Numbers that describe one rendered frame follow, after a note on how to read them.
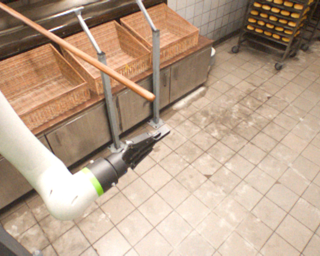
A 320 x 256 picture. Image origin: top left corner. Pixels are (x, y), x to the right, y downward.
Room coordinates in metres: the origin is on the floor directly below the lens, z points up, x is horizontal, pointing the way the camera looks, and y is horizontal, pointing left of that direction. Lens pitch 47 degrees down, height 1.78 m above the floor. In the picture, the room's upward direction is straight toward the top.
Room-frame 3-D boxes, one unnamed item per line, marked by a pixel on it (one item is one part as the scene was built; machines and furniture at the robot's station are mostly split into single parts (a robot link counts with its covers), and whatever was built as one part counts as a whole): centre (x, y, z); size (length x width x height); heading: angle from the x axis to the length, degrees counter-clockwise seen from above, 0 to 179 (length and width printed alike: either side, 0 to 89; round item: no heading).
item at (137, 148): (0.51, 0.06, 1.17); 0.11 x 0.04 x 0.01; 134
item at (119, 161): (0.46, 0.11, 1.16); 0.09 x 0.07 x 0.08; 134
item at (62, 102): (1.44, 0.85, 0.72); 0.56 x 0.49 x 0.28; 134
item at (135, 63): (1.86, 0.41, 0.72); 0.56 x 0.49 x 0.28; 134
